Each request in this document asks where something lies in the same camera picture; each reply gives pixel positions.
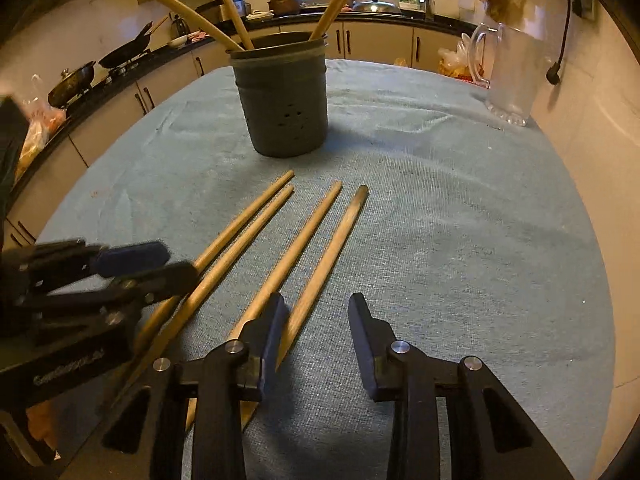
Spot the dark cooking pot with lid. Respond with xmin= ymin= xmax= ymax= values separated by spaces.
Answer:
xmin=48 ymin=61 xmax=96 ymax=108

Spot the black wok on stove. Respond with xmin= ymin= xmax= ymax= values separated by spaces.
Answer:
xmin=99 ymin=22 xmax=153 ymax=70

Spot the clear glass pitcher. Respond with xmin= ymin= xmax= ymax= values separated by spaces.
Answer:
xmin=468 ymin=6 xmax=544 ymax=127

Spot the dark green utensil holder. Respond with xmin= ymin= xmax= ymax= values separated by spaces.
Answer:
xmin=229 ymin=30 xmax=328 ymax=158

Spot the blue terry table cloth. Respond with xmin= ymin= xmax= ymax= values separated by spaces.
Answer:
xmin=41 ymin=61 xmax=615 ymax=479

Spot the black power cable plug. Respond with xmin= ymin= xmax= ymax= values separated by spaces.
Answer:
xmin=546 ymin=0 xmax=574 ymax=86

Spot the brown pot by sink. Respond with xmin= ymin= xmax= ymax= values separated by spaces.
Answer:
xmin=268 ymin=0 xmax=300 ymax=16

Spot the plastic bag on counter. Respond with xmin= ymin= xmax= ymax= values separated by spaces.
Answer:
xmin=15 ymin=74 xmax=66 ymax=181

